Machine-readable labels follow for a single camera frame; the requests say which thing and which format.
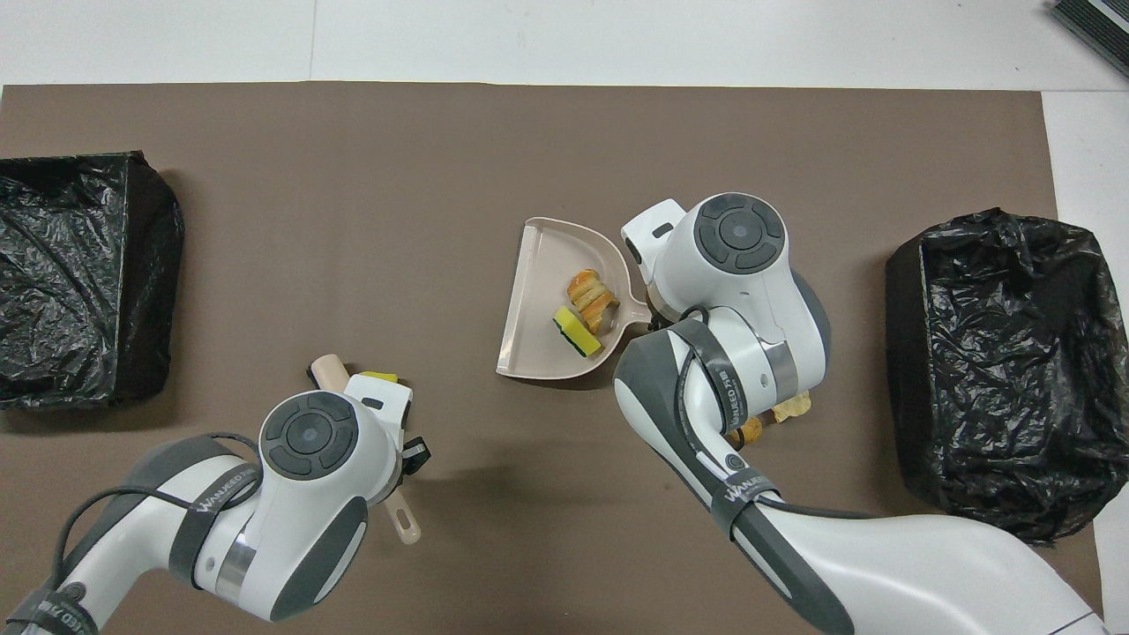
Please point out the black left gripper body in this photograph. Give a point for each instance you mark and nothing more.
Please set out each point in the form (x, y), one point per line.
(414, 454)

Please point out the large yellow sponge piece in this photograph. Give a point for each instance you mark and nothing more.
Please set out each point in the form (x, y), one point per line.
(379, 377)

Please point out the beige hand brush black bristles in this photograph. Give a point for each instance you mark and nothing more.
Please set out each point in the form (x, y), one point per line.
(328, 369)

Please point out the beige plastic dustpan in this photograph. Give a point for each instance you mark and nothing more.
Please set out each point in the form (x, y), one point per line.
(538, 300)

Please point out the small yellow sponge piece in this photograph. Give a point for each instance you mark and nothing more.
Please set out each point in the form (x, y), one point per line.
(578, 333)

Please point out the orange striped croissant piece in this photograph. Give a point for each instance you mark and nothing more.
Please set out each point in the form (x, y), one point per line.
(589, 295)

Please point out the brown potato shaped bread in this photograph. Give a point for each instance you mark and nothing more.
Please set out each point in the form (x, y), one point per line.
(750, 432)

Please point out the oval pale bread piece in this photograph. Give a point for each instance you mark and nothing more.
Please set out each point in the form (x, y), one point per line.
(794, 407)

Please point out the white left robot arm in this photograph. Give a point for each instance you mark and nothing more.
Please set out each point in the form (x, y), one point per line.
(291, 529)

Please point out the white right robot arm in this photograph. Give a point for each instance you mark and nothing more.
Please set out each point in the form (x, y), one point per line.
(750, 300)

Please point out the black bag lined trash bin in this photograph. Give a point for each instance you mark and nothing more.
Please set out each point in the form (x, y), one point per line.
(997, 370)
(79, 265)

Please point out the brown paper table mat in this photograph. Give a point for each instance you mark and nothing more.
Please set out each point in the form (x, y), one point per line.
(353, 176)

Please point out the grey ribbed device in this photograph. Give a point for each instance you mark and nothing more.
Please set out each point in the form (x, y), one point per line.
(1098, 22)

